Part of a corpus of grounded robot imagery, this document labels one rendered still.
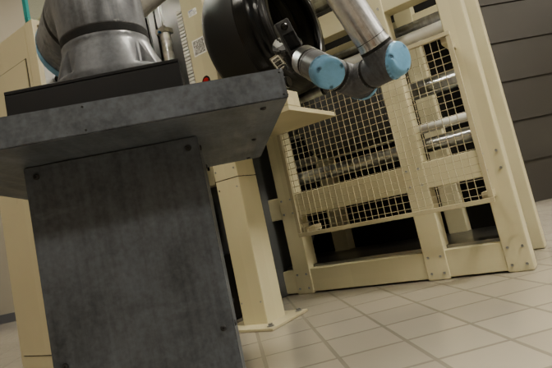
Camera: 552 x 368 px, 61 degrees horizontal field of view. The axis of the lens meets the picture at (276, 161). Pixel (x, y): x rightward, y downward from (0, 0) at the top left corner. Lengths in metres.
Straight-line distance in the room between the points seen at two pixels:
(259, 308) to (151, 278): 1.32
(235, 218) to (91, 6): 1.32
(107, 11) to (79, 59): 0.09
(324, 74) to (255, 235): 0.90
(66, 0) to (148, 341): 0.55
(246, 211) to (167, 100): 1.40
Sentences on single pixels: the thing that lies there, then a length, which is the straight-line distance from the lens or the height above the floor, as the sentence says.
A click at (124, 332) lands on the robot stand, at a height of 0.31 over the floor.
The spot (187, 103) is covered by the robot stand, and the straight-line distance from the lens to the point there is 0.60.
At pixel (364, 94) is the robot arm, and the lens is 1.41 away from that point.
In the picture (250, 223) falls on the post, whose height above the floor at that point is 0.42.
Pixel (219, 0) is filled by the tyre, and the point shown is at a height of 1.25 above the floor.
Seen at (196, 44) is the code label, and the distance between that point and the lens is 2.17.
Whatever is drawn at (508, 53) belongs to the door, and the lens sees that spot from 6.00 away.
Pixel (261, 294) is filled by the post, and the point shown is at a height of 0.13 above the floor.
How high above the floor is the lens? 0.41
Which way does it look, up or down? 7 degrees up
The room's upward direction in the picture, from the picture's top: 12 degrees counter-clockwise
